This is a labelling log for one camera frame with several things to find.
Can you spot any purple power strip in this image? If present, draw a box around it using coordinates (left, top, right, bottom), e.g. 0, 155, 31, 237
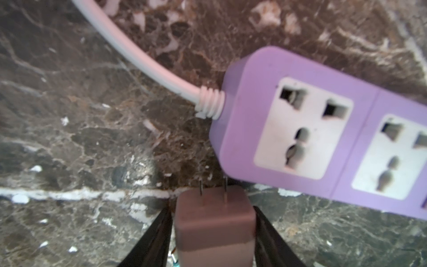
209, 46, 427, 220

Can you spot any pink USB charger cube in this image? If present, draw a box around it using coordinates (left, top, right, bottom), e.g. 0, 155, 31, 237
174, 179, 256, 267

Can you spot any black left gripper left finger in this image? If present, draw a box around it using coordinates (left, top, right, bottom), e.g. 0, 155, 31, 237
118, 207, 173, 267

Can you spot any white power strip cable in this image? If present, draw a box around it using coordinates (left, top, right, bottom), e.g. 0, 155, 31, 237
71, 0, 226, 120

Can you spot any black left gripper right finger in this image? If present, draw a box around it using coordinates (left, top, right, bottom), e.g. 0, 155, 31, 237
254, 206, 306, 267

